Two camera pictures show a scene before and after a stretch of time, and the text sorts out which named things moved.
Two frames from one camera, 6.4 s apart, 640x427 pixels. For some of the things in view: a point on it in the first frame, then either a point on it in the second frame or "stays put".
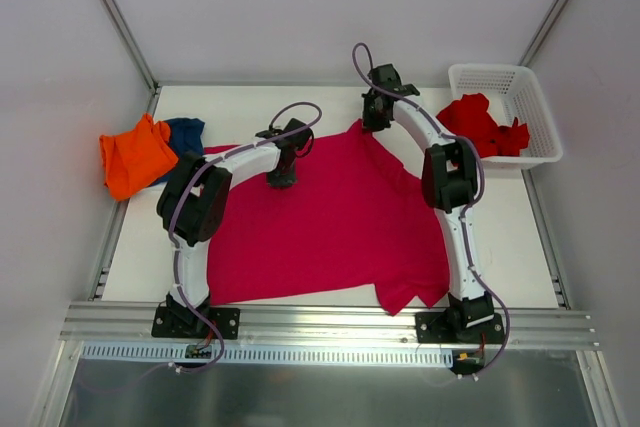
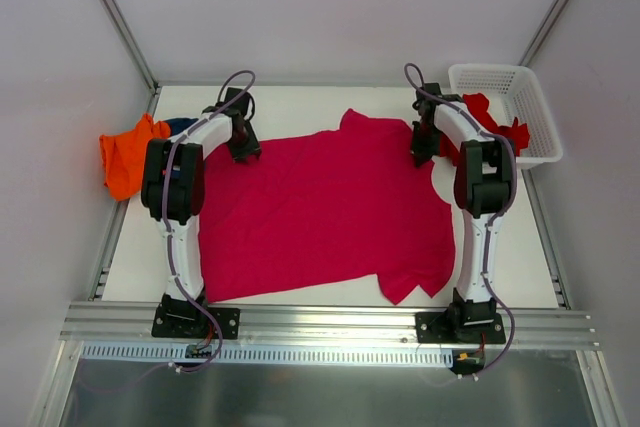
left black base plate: x=187 y=322 stays put
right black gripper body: x=375 y=117 → x=421 y=148
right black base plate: x=438 y=327 stays put
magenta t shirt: x=360 y=214 stays put
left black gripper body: x=281 y=178 → x=245 y=148
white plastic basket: x=512 y=93 stays put
